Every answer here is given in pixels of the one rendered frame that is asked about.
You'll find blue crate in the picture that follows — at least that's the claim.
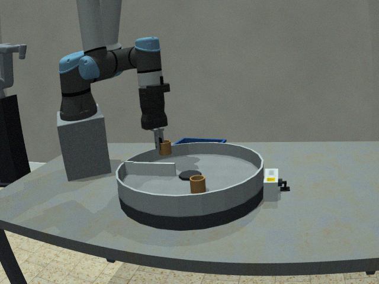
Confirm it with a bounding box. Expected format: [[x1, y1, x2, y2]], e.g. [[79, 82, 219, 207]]
[[173, 138, 226, 145]]

